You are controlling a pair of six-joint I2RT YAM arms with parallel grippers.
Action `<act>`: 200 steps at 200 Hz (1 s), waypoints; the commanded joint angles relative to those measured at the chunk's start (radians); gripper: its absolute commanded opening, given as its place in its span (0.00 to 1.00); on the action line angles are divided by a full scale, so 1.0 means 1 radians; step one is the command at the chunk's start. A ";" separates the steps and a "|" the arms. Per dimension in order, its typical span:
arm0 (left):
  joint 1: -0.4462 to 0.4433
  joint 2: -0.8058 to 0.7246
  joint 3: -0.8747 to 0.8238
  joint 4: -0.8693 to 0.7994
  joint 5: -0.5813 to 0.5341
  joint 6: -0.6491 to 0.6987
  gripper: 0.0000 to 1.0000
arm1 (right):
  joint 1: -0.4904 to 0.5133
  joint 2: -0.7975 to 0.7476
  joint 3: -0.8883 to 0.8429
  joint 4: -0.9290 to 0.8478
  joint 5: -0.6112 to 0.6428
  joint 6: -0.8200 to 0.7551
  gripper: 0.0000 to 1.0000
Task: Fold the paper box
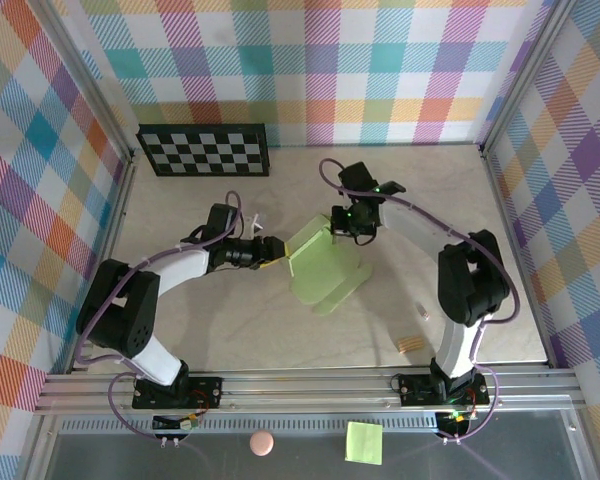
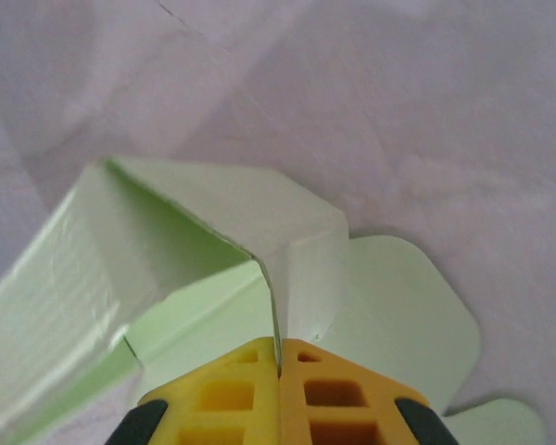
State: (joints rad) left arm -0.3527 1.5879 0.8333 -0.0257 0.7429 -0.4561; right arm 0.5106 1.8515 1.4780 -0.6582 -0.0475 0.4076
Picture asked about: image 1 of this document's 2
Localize slotted metal strip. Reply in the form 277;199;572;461
59;418;441;434

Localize green paper note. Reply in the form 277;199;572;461
344;421;384;466

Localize aluminium frame post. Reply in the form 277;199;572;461
478;0;581;159
42;0;136;164

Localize pink round disc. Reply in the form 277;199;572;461
248;430;275;457

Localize purple cable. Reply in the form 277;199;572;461
318;158;522;444
74;191;245;444

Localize long aluminium rail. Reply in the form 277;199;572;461
33;367;587;417

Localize light green cloth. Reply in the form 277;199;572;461
283;212;374;319

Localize black and white checkerboard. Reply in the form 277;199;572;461
135;123;272;179

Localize small circuit board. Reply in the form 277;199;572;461
439;410;476;427
152;413;201;433

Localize aluminium frame bar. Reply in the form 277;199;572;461
481;149;557;370
67;154;139;375

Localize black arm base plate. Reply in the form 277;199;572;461
132;375;225;410
397;372;491;407

